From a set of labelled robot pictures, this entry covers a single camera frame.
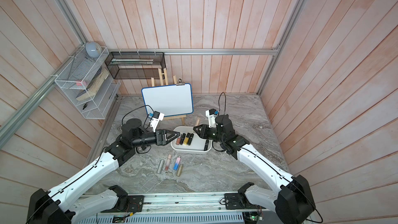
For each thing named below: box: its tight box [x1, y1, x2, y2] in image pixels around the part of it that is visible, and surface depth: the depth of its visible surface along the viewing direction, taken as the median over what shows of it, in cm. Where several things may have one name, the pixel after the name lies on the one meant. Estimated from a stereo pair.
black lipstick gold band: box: [187, 133, 195, 146], surface depth 97 cm
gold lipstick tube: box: [176, 163, 183, 177], surface depth 85 cm
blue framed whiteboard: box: [141, 83, 194, 117], surface depth 92 cm
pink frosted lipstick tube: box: [164, 154, 172, 172], surface depth 87 cm
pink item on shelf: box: [75, 79, 87, 86], surface depth 70 cm
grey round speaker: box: [84, 41, 103, 59], surface depth 83 cm
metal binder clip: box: [175, 77, 186, 86], surface depth 90 cm
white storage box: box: [170, 126, 213, 154], surface depth 95 cm
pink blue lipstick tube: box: [173, 156, 181, 171], surface depth 87 cm
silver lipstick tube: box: [157, 159, 165, 174], surface depth 86 cm
